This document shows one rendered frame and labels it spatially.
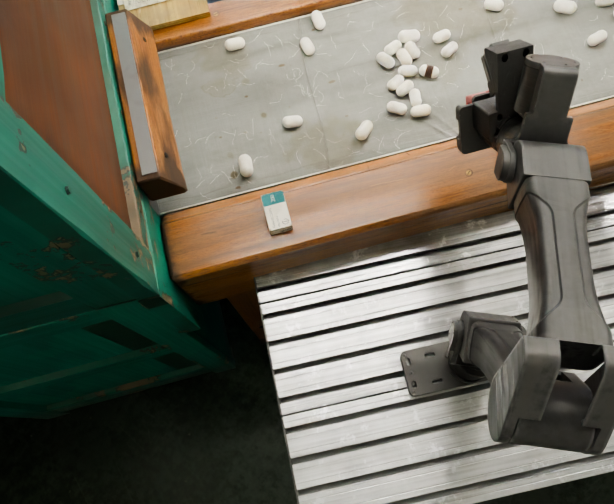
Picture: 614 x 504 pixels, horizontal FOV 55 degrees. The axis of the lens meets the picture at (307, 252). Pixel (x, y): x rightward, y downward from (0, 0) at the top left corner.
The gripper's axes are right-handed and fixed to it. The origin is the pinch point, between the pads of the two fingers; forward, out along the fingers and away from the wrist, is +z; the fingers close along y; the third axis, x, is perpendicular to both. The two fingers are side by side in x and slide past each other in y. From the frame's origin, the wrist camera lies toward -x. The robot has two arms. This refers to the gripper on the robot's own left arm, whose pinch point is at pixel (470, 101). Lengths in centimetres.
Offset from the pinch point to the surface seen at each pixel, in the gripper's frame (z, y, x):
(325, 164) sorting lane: 8.8, 21.0, 7.9
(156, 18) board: 31, 42, -16
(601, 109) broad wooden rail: 4.5, -23.1, 8.5
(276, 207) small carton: 0.6, 30.4, 8.9
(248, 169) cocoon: 8.6, 33.2, 5.4
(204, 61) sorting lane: 27.5, 36.0, -7.9
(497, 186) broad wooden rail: -1.9, -2.9, 13.6
